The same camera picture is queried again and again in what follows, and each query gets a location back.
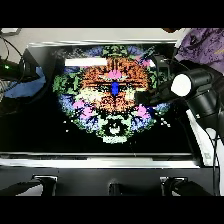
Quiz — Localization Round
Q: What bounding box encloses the light blue garment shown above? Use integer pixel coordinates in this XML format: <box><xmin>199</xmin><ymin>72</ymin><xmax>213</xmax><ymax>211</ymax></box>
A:
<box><xmin>4</xmin><ymin>65</ymin><xmax>47</xmax><ymax>99</ymax></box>

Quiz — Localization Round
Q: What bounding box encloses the black cable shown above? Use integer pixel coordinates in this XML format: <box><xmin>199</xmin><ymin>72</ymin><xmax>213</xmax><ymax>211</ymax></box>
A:
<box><xmin>203</xmin><ymin>126</ymin><xmax>224</xmax><ymax>197</ymax></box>
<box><xmin>0</xmin><ymin>35</ymin><xmax>22</xmax><ymax>66</ymax></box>

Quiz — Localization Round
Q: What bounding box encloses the purple garment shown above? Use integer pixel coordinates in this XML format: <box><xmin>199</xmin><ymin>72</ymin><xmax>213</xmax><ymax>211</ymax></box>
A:
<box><xmin>175</xmin><ymin>28</ymin><xmax>224</xmax><ymax>73</ymax></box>

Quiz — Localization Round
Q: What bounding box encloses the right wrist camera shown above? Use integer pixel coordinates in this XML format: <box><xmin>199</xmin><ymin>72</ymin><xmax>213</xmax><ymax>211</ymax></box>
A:
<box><xmin>152</xmin><ymin>54</ymin><xmax>173</xmax><ymax>86</ymax></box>

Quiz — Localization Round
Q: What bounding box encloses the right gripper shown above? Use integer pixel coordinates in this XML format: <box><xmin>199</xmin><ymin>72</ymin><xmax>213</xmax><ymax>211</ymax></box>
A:
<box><xmin>134</xmin><ymin>79</ymin><xmax>176</xmax><ymax>107</ymax></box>

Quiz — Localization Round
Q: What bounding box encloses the silver frame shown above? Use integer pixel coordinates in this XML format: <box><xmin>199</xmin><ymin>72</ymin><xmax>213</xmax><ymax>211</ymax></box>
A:
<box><xmin>0</xmin><ymin>151</ymin><xmax>214</xmax><ymax>197</ymax></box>

